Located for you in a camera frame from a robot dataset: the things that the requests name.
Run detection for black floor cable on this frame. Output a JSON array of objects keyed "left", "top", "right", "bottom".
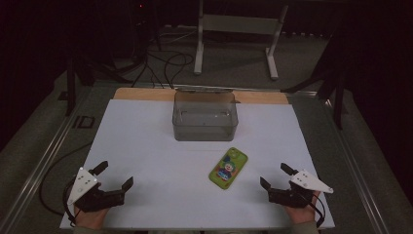
[{"left": 38, "top": 140, "right": 94, "bottom": 217}]

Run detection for dark tripod stand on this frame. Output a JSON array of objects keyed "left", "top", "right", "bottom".
[
  {"left": 64, "top": 48, "right": 131, "bottom": 117},
  {"left": 281, "top": 32, "right": 347, "bottom": 131}
]

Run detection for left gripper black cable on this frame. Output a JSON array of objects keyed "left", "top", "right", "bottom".
[{"left": 61, "top": 179, "right": 78, "bottom": 227}]

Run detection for white table mat board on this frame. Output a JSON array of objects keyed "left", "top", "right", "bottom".
[{"left": 58, "top": 98, "right": 336, "bottom": 230}]

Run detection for tangled black floor cables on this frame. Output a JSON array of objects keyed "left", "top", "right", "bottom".
[{"left": 131, "top": 48, "right": 196, "bottom": 90}]

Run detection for person's right hand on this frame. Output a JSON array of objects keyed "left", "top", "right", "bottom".
[{"left": 283, "top": 190, "right": 321, "bottom": 225}]

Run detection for person's left hand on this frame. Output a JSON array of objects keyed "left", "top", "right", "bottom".
[{"left": 73, "top": 205, "right": 110, "bottom": 230}]

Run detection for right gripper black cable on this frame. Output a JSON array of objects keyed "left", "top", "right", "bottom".
[{"left": 305, "top": 193, "right": 326, "bottom": 228}]

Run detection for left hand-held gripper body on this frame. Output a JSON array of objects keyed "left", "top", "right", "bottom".
[{"left": 66, "top": 167, "right": 127, "bottom": 214}]

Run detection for clear plastic storage box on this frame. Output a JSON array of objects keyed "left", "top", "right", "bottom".
[{"left": 171, "top": 88, "right": 240, "bottom": 142}]

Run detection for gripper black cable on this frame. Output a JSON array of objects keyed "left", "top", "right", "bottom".
[
  {"left": 305, "top": 193, "right": 326, "bottom": 228},
  {"left": 61, "top": 179, "right": 78, "bottom": 227}
]

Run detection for white metal stand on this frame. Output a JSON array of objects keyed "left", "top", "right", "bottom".
[{"left": 193, "top": 0, "right": 289, "bottom": 81}]

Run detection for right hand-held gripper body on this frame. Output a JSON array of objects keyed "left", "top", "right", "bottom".
[{"left": 268, "top": 169, "right": 335, "bottom": 210}]

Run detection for black rectangular floor frame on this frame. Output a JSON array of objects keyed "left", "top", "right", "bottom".
[{"left": 71, "top": 115, "right": 96, "bottom": 130}]

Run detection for metal floor rail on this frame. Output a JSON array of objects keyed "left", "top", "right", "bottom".
[
  {"left": 0, "top": 87, "right": 94, "bottom": 234},
  {"left": 319, "top": 94, "right": 391, "bottom": 234}
]

